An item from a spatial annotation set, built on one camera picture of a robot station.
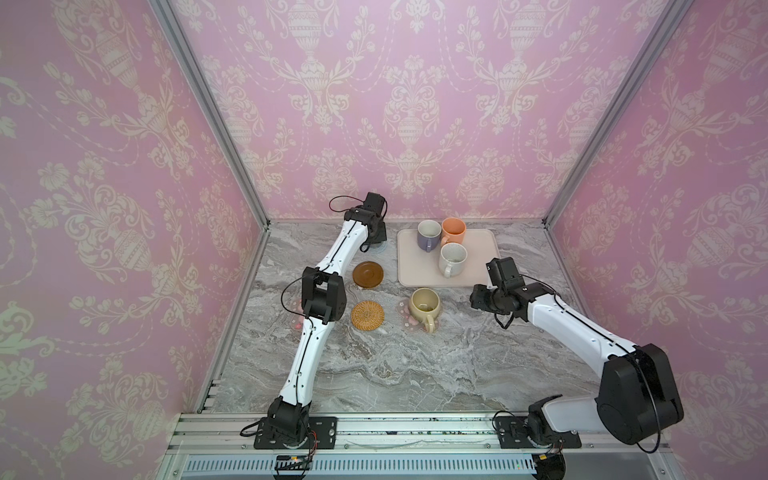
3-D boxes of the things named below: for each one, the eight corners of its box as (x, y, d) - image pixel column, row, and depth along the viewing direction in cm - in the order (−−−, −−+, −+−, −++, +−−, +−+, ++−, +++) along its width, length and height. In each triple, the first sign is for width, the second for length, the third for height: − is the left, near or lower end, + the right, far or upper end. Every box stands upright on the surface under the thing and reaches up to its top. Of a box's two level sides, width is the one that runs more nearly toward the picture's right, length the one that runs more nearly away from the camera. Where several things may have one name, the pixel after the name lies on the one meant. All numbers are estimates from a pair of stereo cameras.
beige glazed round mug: (410, 337, 92) (412, 325, 85) (409, 302, 99) (410, 288, 93) (439, 337, 92) (443, 325, 85) (435, 302, 99) (439, 288, 93)
